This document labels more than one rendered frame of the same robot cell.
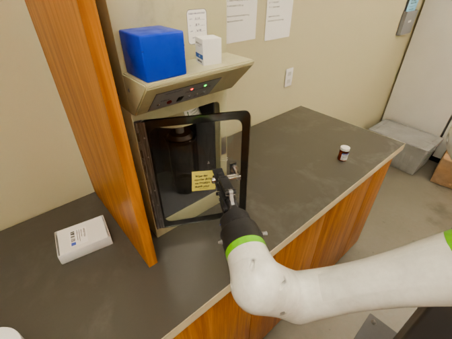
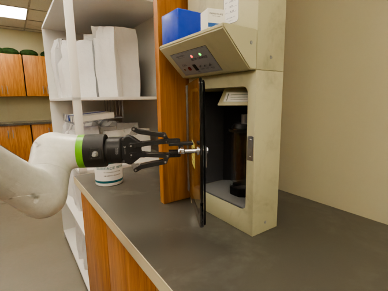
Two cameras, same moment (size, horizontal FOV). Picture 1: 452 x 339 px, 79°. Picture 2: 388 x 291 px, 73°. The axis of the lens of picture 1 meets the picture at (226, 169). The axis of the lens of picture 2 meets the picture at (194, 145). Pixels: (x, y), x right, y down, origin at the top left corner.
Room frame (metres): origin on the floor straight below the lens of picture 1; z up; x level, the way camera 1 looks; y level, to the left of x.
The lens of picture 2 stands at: (0.76, -0.72, 1.34)
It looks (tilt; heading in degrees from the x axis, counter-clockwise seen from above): 10 degrees down; 96
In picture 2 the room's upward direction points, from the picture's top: 1 degrees counter-clockwise
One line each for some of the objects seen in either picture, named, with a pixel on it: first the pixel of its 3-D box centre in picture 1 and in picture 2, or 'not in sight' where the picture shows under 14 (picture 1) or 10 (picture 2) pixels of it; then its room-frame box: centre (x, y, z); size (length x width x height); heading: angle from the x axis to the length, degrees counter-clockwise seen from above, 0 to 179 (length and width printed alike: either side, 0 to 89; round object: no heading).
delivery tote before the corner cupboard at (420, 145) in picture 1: (399, 146); not in sight; (2.56, -1.89, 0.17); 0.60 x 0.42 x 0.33; 39
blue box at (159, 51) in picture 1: (153, 52); (183, 29); (0.63, 0.16, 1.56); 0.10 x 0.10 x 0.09; 41
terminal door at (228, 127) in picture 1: (200, 175); (194, 146); (0.67, 0.08, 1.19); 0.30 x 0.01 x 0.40; 103
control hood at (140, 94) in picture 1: (194, 85); (201, 56); (0.70, 0.08, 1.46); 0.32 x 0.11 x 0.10; 131
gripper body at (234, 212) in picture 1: (233, 216); (125, 149); (0.49, -0.02, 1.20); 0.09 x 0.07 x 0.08; 14
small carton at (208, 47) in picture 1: (208, 50); (212, 23); (0.73, 0.04, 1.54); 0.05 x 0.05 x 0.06; 26
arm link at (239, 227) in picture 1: (243, 238); (97, 150); (0.42, -0.04, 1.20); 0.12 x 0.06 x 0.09; 104
